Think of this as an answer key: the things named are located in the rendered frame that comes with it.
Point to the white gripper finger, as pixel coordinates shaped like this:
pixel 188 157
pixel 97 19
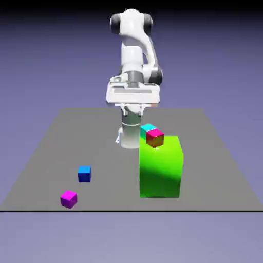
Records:
pixel 125 110
pixel 140 110

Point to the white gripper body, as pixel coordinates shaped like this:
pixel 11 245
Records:
pixel 133 95

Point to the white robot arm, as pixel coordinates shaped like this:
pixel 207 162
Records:
pixel 131 37

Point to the small cyan cube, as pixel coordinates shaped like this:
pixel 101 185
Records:
pixel 147 127

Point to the small red cube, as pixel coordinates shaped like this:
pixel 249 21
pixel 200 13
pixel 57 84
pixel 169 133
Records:
pixel 155 138

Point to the small blue cube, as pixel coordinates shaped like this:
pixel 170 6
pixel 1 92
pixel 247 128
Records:
pixel 84 174

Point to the small magenta cube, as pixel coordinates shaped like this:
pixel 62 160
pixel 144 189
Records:
pixel 68 199

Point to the large green box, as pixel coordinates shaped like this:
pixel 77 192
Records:
pixel 160 170

